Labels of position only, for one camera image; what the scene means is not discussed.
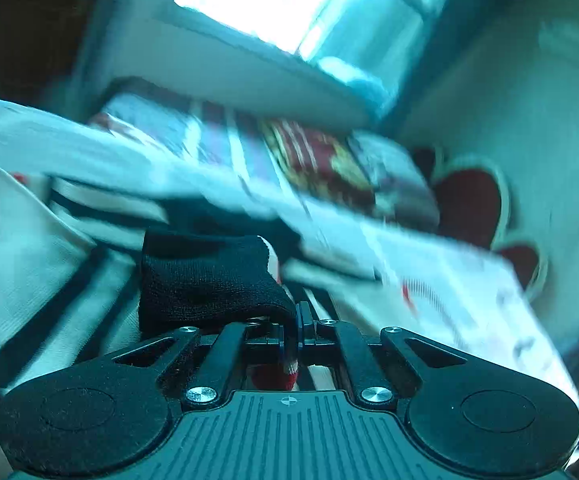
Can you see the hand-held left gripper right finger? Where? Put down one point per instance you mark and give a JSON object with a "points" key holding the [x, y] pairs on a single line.
{"points": [[303, 327]]}

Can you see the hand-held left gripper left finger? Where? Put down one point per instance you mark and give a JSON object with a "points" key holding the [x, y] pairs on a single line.
{"points": [[289, 347]]}

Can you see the striped knit sweater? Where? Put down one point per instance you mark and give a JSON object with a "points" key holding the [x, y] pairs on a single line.
{"points": [[209, 280]]}

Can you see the printed bed sheet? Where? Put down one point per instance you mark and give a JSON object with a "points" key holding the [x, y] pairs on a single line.
{"points": [[474, 280]]}

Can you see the bright window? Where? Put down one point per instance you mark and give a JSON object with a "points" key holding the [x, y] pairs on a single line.
{"points": [[289, 0]]}

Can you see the brown wooden door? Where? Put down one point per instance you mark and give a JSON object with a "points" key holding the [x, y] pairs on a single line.
{"points": [[34, 25]]}

